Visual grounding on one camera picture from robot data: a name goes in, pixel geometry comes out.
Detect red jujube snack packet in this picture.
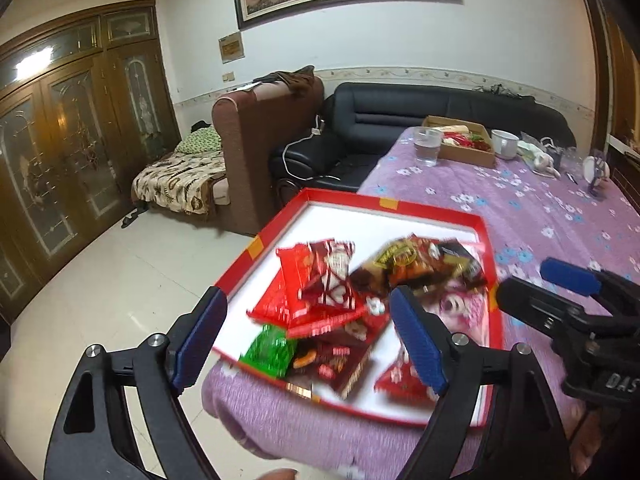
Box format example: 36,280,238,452
374,348,439,404

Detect pink cartoon snack bag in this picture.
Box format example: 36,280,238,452
418,287,486,342

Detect dark purple snack packet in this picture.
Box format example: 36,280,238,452
436,240,487,290

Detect green snack packet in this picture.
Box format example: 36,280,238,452
240,325,297,378

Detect brown black sesame snack bag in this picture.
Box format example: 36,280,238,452
349,234,445,296

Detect dark red small snack packet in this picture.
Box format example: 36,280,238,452
285,330,381,400

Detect large plain red snack bag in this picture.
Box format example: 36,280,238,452
247,243,363,330

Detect red white flower snack packet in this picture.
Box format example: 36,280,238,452
298,240,356,310

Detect cardboard box of snacks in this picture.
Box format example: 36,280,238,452
422,116,496,168

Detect purple floral tablecloth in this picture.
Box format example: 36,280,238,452
202,129,639,479

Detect white crumpled cloth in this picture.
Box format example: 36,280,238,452
518,132,561,179

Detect white ceramic mug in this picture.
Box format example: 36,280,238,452
490,129,520,160

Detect red shallow tray box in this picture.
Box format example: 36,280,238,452
211,186,506,428

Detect patterned blanket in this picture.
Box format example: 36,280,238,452
131,151,231,216

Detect black leather sofa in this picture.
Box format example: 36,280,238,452
269,82,577,203

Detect green pillow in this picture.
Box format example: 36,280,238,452
175,126,221,155

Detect brown armchair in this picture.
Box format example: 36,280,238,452
212,77,324,235

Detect wooden glass cabinet doors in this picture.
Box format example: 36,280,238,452
1,0,180,323

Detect white charging cable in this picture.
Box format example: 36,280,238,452
282,114,342,183

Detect small wall plaque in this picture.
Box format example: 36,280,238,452
218,32,245,64

